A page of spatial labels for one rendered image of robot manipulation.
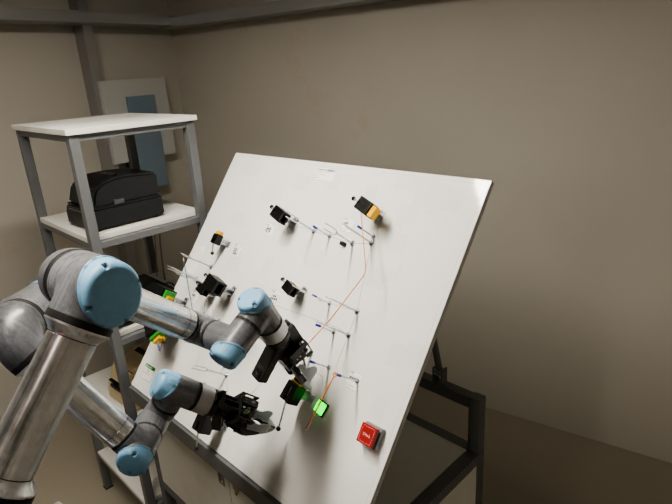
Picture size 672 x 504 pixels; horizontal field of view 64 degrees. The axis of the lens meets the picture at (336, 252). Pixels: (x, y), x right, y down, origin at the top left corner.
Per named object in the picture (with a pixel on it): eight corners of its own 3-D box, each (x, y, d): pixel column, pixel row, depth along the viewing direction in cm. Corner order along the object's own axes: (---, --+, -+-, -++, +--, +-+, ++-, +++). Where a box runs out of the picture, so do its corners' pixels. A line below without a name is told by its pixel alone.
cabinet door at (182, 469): (239, 556, 187) (225, 464, 175) (162, 481, 225) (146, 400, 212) (243, 552, 189) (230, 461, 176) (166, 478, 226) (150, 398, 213)
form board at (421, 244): (135, 385, 212) (131, 384, 210) (239, 154, 226) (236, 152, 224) (354, 557, 131) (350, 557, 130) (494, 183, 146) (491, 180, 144)
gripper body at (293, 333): (315, 354, 145) (298, 327, 137) (292, 376, 142) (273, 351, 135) (298, 341, 150) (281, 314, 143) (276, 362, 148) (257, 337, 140)
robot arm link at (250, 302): (226, 307, 128) (247, 281, 133) (246, 334, 135) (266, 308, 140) (249, 314, 124) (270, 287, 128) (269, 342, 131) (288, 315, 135)
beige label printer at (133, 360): (133, 415, 226) (124, 374, 220) (109, 397, 240) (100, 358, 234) (194, 382, 248) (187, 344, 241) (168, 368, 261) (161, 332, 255)
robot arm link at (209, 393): (185, 414, 138) (192, 385, 143) (200, 420, 140) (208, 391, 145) (198, 405, 133) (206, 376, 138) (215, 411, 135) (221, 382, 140)
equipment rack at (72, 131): (156, 552, 239) (64, 130, 179) (101, 486, 280) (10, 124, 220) (248, 489, 273) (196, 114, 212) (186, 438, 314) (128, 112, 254)
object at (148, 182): (93, 234, 201) (82, 182, 194) (68, 224, 216) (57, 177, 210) (166, 215, 221) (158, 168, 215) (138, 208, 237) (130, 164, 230)
